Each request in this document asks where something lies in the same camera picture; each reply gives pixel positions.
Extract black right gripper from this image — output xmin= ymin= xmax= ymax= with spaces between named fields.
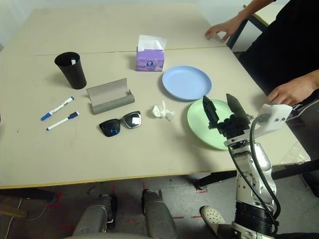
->
xmin=202 ymin=93 xmax=251 ymax=139

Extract light green plate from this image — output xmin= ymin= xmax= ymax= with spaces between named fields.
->
xmin=187 ymin=98 xmax=247 ymax=151

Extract white tissue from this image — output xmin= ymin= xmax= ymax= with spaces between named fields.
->
xmin=152 ymin=100 xmax=176 ymax=122

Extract black sunglasses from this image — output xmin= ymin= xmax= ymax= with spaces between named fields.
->
xmin=99 ymin=111 xmax=143 ymax=138

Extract grey glasses case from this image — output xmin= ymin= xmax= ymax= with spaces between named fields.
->
xmin=86 ymin=78 xmax=136 ymax=116

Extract slim marker black eraser cap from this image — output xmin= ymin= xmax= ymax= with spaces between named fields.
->
xmin=46 ymin=111 xmax=80 ymax=131

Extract bystander left forearm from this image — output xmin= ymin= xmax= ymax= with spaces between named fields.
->
xmin=295 ymin=70 xmax=319 ymax=100

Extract bystander right forearm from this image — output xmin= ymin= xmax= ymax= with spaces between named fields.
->
xmin=235 ymin=0 xmax=277 ymax=27

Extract bystander left hand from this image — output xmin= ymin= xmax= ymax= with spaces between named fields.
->
xmin=267 ymin=79 xmax=312 ymax=107

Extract bystander right hand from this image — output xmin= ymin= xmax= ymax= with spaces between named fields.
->
xmin=204 ymin=19 xmax=242 ymax=42

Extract clear plastic film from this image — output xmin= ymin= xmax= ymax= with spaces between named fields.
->
xmin=280 ymin=144 xmax=312 ymax=165

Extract purple tissue box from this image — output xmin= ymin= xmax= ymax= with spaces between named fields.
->
xmin=136 ymin=34 xmax=167 ymax=72

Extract bystander black clothed torso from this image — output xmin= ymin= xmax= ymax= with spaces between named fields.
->
xmin=239 ymin=0 xmax=319 ymax=95

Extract black table leg bar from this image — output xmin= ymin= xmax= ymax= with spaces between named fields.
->
xmin=198 ymin=159 xmax=319 ymax=187
xmin=0 ymin=188 xmax=59 ymax=202

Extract side table with black legs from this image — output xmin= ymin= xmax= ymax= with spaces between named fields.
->
xmin=225 ymin=4 xmax=277 ymax=50

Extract white clog shoe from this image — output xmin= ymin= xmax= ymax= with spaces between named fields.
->
xmin=199 ymin=205 xmax=226 ymax=236

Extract grey robot right leg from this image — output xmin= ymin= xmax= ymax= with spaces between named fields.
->
xmin=141 ymin=189 xmax=179 ymax=239

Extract grey robot leg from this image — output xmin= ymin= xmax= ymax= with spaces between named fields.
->
xmin=72 ymin=194 xmax=118 ymax=237
xmin=141 ymin=189 xmax=179 ymax=239

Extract black plastic cup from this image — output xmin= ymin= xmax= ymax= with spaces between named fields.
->
xmin=54 ymin=51 xmax=87 ymax=90

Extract thick white marker blue cap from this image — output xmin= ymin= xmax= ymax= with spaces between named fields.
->
xmin=40 ymin=96 xmax=75 ymax=121

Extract grey robot left leg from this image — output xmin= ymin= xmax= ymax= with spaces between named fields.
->
xmin=72 ymin=194 xmax=118 ymax=237

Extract grey robot torso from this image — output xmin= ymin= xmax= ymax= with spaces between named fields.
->
xmin=62 ymin=233 xmax=150 ymax=239

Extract brown wooden piece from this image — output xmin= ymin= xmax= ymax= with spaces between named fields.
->
xmin=0 ymin=203 xmax=27 ymax=219

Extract white charger cable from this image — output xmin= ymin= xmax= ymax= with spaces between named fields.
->
xmin=286 ymin=96 xmax=319 ymax=119

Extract thin white floor cable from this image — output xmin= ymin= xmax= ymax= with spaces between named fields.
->
xmin=4 ymin=196 xmax=54 ymax=239

